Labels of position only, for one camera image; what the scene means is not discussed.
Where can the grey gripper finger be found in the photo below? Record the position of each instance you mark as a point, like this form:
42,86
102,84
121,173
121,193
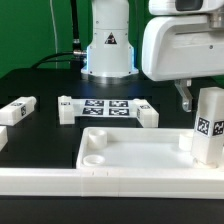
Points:
182,86

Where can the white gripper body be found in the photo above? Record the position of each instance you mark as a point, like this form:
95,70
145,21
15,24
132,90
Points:
179,47

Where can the white desk top tray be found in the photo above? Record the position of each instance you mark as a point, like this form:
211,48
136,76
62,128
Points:
135,148

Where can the white U-shaped marker base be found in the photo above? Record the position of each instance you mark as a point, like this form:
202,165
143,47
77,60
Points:
140,109

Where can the white front fence rail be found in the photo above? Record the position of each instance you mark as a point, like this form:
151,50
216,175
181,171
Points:
178,183

